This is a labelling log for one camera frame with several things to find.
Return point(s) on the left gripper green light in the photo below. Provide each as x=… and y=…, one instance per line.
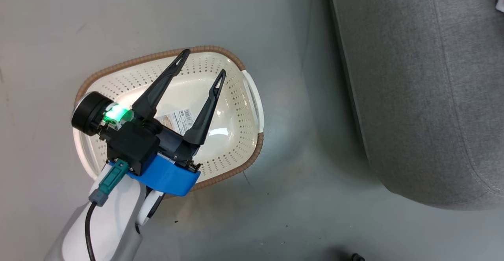
x=90, y=113

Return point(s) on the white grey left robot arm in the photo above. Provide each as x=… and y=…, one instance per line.
x=114, y=223

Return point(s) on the white perforated laundry basket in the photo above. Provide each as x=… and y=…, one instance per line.
x=236, y=107

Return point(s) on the white barcode label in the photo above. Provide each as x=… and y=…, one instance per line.
x=182, y=122

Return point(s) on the small black object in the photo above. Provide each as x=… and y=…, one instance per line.
x=356, y=258

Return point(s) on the grey fabric sofa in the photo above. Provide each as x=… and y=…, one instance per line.
x=413, y=76

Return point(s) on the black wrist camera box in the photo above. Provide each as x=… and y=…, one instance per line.
x=132, y=147

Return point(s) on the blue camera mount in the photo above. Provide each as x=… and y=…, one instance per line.
x=169, y=177

